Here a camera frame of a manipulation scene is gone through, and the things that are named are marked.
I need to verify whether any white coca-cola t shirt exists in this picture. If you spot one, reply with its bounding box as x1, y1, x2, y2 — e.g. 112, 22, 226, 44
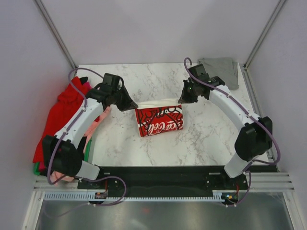
135, 98, 184, 137

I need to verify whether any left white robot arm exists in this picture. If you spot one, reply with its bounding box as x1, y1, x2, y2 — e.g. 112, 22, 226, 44
43, 84, 138, 188

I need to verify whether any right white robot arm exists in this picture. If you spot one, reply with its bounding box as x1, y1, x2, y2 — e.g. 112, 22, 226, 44
178, 77, 272, 189

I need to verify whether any magenta t shirt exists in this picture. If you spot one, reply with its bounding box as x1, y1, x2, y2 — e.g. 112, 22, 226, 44
83, 82, 92, 94

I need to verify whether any folded grey t shirt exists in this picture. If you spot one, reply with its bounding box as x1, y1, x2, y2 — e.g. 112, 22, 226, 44
198, 57, 239, 90

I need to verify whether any red t shirt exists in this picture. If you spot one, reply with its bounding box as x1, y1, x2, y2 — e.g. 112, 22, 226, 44
33, 85, 83, 163

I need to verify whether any black t shirt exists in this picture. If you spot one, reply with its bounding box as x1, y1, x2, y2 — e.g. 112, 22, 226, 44
33, 77, 90, 169

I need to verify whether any light pink t shirt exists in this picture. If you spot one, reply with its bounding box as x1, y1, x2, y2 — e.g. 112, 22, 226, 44
50, 106, 111, 184

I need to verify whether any green t shirt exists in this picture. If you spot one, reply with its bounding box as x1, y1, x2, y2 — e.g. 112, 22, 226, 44
33, 139, 92, 176

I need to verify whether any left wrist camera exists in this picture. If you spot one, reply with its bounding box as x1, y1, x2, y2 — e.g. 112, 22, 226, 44
100, 73, 121, 92

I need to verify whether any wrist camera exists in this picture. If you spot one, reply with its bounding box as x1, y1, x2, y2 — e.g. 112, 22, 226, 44
100, 73, 121, 92
189, 64, 210, 81

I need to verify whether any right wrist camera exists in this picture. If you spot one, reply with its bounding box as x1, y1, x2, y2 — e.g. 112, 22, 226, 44
189, 64, 210, 81

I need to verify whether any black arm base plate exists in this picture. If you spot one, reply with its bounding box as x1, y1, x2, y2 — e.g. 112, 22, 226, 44
78, 166, 248, 196

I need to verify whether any white slotted cable duct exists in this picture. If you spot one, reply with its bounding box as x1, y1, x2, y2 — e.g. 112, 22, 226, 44
44, 191, 225, 202

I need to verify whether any right aluminium frame post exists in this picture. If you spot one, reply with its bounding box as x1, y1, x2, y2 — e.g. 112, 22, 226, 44
243, 0, 287, 70

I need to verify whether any aluminium frame post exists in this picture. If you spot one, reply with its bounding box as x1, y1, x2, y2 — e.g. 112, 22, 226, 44
243, 0, 287, 70
33, 0, 77, 69

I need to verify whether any left aluminium frame post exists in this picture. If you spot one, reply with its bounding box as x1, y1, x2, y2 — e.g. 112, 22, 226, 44
33, 0, 77, 69

